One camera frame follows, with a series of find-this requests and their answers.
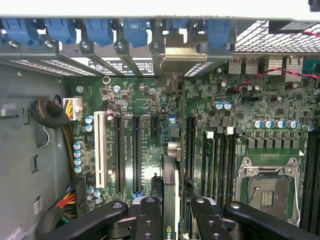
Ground CPU socket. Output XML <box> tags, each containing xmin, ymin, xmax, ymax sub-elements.
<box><xmin>236</xmin><ymin>156</ymin><xmax>302</xmax><ymax>227</ymax></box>

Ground main power cable coloured wires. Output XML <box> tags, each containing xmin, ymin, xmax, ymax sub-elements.
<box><xmin>53</xmin><ymin>177</ymin><xmax>88</xmax><ymax>226</ymax></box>

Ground blue card retention clip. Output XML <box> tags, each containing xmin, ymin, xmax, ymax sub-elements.
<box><xmin>1</xmin><ymin>17</ymin><xmax>40</xmax><ymax>48</ymax></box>
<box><xmin>204</xmin><ymin>17</ymin><xmax>233</xmax><ymax>49</ymax></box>
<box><xmin>44</xmin><ymin>17</ymin><xmax>77</xmax><ymax>46</ymax></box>
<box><xmin>123</xmin><ymin>17</ymin><xmax>149</xmax><ymax>49</ymax></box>
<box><xmin>84</xmin><ymin>17</ymin><xmax>115</xmax><ymax>48</ymax></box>

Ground long black expansion slot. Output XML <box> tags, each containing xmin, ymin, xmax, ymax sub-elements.
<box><xmin>131</xmin><ymin>115</ymin><xmax>143</xmax><ymax>198</ymax></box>
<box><xmin>185</xmin><ymin>115</ymin><xmax>198</xmax><ymax>181</ymax></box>
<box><xmin>114</xmin><ymin>115</ymin><xmax>126</xmax><ymax>195</ymax></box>

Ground dark grey open PC case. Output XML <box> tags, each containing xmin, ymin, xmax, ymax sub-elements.
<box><xmin>0</xmin><ymin>13</ymin><xmax>320</xmax><ymax>240</ymax></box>

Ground short black expansion slot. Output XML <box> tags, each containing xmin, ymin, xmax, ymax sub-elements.
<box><xmin>150</xmin><ymin>115</ymin><xmax>161</xmax><ymax>140</ymax></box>

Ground socket locking lever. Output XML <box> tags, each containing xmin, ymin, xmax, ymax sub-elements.
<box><xmin>291</xmin><ymin>172</ymin><xmax>302</xmax><ymax>227</ymax></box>

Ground white power connector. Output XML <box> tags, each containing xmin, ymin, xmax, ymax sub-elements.
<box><xmin>62</xmin><ymin>96</ymin><xmax>84</xmax><ymax>122</ymax></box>

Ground white PCI expansion slot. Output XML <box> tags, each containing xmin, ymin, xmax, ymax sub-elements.
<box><xmin>93</xmin><ymin>110</ymin><xmax>109</xmax><ymax>190</ymax></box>

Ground braided power cable bundle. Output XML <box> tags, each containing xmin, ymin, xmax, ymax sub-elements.
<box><xmin>31</xmin><ymin>98</ymin><xmax>77</xmax><ymax>181</ymax></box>

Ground metal socket cover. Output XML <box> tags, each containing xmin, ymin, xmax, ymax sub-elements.
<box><xmin>236</xmin><ymin>156</ymin><xmax>302</xmax><ymax>181</ymax></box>

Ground green motherboard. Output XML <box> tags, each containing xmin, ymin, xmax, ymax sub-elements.
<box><xmin>69</xmin><ymin>56</ymin><xmax>320</xmax><ymax>240</ymax></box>

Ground red black twisted fan wire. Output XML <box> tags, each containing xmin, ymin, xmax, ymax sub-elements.
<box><xmin>233</xmin><ymin>66</ymin><xmax>320</xmax><ymax>94</ymax></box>

